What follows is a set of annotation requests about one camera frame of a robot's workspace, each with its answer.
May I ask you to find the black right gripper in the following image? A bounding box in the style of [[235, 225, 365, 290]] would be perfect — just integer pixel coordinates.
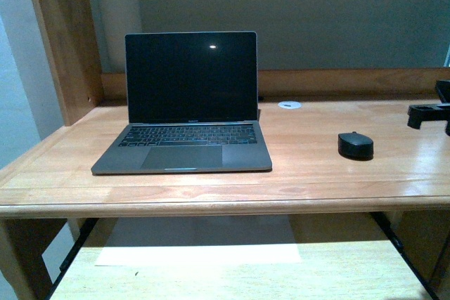
[[407, 80, 449, 136]]

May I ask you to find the black wireless mouse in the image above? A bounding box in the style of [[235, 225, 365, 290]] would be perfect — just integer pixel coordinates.
[[337, 131, 374, 160]]

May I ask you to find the wooden desk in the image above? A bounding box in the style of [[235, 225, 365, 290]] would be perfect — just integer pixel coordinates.
[[1, 0, 449, 299]]

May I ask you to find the wooden pull-out keyboard tray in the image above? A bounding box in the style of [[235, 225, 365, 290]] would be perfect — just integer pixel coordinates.
[[53, 240, 429, 299]]

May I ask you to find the grey open laptop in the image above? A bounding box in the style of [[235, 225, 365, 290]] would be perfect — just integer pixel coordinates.
[[91, 31, 272, 176]]

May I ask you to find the black right drawer slide rail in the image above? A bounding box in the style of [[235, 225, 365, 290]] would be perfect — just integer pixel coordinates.
[[370, 211, 439, 300]]

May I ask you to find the black drawer slide rail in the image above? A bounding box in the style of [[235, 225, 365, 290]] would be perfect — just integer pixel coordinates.
[[370, 211, 439, 300], [45, 218, 98, 300]]

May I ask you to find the white desk cable grommet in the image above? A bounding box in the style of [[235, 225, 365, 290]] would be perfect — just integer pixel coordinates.
[[278, 101, 302, 110]]

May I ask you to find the black left drawer slide rail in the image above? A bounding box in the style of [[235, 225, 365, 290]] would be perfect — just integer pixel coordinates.
[[45, 218, 98, 300]]

